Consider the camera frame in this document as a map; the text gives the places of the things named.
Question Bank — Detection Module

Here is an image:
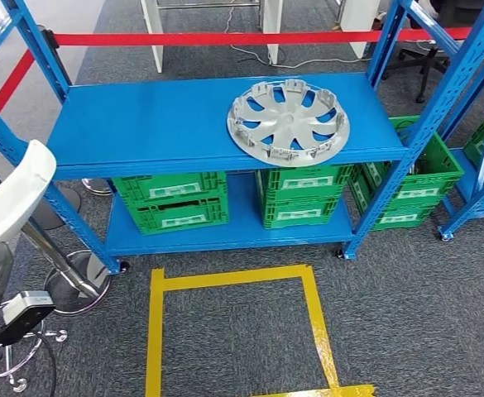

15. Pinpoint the blue metal shelf rack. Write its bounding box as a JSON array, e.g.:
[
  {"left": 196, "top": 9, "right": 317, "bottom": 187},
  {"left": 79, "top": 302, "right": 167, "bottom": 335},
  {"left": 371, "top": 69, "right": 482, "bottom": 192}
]
[
  {"left": 0, "top": 0, "right": 484, "bottom": 275},
  {"left": 436, "top": 32, "right": 484, "bottom": 242}
]

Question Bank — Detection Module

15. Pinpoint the white floor cable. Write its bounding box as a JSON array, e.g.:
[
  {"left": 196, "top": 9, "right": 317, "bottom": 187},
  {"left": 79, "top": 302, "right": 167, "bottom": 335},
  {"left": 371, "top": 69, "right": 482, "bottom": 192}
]
[{"left": 226, "top": 0, "right": 371, "bottom": 69}]

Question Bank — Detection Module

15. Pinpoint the silver wheel hubcap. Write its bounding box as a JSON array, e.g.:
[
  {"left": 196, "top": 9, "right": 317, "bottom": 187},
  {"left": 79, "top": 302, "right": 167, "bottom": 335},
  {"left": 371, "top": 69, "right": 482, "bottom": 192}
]
[{"left": 226, "top": 79, "right": 351, "bottom": 168}]

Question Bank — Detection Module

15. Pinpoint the yellow tape square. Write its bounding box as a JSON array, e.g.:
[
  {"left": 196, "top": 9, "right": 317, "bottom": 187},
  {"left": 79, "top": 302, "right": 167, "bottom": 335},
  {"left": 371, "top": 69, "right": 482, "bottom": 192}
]
[{"left": 144, "top": 264, "right": 376, "bottom": 397}]

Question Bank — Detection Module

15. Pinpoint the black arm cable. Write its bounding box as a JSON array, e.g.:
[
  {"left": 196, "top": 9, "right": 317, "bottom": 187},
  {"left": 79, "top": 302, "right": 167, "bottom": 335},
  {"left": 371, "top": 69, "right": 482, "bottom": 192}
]
[{"left": 26, "top": 331, "right": 58, "bottom": 397}]

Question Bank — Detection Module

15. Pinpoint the white desk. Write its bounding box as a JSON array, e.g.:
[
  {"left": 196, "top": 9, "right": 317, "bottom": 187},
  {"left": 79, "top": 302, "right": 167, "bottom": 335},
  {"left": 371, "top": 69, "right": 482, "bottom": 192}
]
[
  {"left": 140, "top": 0, "right": 284, "bottom": 74},
  {"left": 340, "top": 0, "right": 381, "bottom": 59}
]

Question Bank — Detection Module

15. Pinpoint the white curved plastic part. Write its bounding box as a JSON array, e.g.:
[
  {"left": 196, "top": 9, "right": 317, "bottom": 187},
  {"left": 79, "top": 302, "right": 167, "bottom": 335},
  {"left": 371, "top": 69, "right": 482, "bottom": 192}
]
[{"left": 0, "top": 139, "right": 57, "bottom": 261}]

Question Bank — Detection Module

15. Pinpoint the black round stool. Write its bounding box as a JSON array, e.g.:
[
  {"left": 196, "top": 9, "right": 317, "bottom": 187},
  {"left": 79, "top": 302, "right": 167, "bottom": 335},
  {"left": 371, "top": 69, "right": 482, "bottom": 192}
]
[{"left": 0, "top": 312, "right": 69, "bottom": 395}]

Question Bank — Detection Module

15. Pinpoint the black office chair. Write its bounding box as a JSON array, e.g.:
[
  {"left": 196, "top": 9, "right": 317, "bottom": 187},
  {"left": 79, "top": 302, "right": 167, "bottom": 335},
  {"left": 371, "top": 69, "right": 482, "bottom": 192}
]
[{"left": 384, "top": 0, "right": 484, "bottom": 105}]

